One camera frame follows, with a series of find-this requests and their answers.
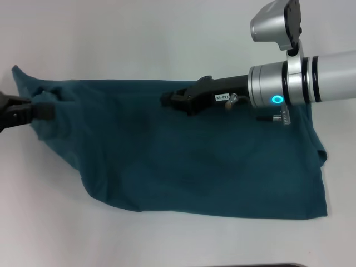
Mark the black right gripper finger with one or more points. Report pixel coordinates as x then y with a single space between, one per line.
175 100

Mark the teal T-shirt with beige print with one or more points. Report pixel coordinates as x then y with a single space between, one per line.
194 155

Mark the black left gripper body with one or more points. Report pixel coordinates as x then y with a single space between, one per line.
12 111

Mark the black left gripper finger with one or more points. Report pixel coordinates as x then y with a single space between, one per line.
43 111

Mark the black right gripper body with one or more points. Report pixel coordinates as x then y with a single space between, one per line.
219 93

